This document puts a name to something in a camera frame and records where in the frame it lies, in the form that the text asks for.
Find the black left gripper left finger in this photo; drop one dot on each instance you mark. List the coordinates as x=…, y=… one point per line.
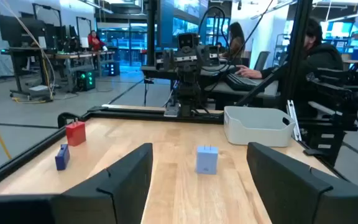
x=110, y=199

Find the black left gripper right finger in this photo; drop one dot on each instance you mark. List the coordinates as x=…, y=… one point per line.
x=291, y=193

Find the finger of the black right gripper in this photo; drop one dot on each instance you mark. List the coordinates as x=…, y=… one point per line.
x=168, y=59
x=204, y=57

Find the dark blue power adapter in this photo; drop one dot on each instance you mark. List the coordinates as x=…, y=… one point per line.
x=62, y=158

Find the red power adapter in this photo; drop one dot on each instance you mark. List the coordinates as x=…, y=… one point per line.
x=76, y=134

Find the light blue power adapter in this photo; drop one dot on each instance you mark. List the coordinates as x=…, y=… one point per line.
x=207, y=160

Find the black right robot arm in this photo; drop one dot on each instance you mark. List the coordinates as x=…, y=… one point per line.
x=188, y=93

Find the grey office chair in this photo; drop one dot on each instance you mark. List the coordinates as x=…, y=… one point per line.
x=261, y=60

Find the person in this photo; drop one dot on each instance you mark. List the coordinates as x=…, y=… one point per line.
x=95, y=42
x=236, y=40
x=319, y=59

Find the black keyboard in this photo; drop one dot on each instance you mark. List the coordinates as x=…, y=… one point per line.
x=242, y=82

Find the black control box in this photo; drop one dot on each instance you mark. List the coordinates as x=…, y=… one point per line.
x=325, y=143

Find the grey desk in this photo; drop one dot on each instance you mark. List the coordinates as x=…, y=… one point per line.
x=259, y=91

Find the white plastic bin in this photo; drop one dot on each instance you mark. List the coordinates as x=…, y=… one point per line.
x=253, y=133

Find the computer tower with green lights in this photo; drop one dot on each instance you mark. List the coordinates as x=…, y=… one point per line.
x=85, y=81

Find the black clamp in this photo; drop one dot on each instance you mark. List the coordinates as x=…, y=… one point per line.
x=65, y=115

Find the long work desk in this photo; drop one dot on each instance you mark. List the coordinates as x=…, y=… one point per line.
x=73, y=56

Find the black monitor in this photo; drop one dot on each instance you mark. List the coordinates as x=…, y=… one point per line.
x=20, y=29

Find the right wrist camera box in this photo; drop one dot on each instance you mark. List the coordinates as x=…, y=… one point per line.
x=188, y=40

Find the silver metal bracket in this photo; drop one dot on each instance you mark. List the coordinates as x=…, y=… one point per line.
x=294, y=121

